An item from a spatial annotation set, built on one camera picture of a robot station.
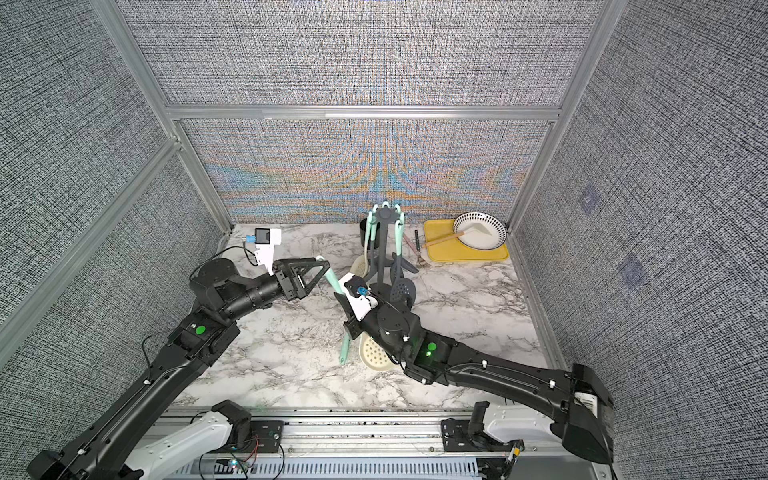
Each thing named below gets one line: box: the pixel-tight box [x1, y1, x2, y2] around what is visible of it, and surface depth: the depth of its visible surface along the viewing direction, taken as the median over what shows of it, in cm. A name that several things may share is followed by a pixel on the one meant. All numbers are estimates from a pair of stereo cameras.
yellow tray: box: [424, 219, 509, 262], surface depth 112 cm
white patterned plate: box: [453, 211, 508, 250], surface depth 119 cm
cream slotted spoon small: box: [339, 332, 351, 365], surface depth 89 cm
